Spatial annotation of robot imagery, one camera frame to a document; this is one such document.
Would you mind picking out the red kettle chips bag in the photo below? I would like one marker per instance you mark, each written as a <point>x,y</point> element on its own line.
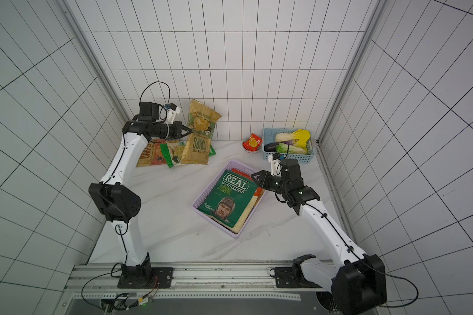
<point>152,154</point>

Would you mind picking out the red snack cup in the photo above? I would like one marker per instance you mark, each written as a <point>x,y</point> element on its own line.
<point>253,143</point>

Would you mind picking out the green kettle chips bag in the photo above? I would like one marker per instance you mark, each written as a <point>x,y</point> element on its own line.
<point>202,122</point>

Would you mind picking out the beige cassava chips bag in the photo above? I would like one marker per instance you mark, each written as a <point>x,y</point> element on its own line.
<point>240,195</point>

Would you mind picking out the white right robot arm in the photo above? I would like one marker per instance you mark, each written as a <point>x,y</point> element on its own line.
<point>356,281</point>

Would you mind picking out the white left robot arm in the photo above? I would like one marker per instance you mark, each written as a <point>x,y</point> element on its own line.
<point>120,205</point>

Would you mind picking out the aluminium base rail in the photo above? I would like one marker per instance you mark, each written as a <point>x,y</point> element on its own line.
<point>192,280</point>

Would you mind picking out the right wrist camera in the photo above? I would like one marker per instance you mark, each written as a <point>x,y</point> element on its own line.
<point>275,162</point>

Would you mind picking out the purple toy eggplant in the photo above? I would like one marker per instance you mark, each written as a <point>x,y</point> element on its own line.
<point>271,147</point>

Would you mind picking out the green Real chips bag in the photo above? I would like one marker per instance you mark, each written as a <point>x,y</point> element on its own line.
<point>210,202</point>

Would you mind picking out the green toy lettuce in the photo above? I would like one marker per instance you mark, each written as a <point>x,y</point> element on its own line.
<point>291,149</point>

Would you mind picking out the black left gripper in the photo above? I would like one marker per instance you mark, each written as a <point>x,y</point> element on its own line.
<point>179,127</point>

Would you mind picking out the blue plastic basket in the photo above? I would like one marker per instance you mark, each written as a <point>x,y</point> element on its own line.
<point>269,137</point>

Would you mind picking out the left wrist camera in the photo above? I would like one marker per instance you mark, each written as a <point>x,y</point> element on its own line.
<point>172,112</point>

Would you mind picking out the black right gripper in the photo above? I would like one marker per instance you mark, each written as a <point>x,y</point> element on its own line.
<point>266,178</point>

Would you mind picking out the purple plastic basket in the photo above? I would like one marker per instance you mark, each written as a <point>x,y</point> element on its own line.
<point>233,164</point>

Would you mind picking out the green white chips bag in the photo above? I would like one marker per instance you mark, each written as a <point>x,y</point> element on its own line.
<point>182,153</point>

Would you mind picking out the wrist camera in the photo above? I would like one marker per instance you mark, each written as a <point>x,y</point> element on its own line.
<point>275,162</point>
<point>172,112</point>

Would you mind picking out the yellow toy cabbage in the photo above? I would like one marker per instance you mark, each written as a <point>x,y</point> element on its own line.
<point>299,137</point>

